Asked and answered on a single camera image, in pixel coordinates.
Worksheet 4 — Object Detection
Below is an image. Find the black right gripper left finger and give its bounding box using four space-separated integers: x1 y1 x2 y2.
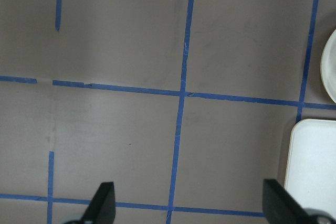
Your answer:
81 182 116 224

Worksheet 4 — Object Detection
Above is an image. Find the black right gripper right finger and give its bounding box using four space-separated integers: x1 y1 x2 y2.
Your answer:
262 179 326 224

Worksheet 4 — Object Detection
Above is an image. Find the cream rectangular tray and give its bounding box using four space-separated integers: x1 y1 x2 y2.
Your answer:
285 119 335 218

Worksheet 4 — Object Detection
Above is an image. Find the cream round plate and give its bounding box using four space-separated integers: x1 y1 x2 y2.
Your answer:
320 30 335 103

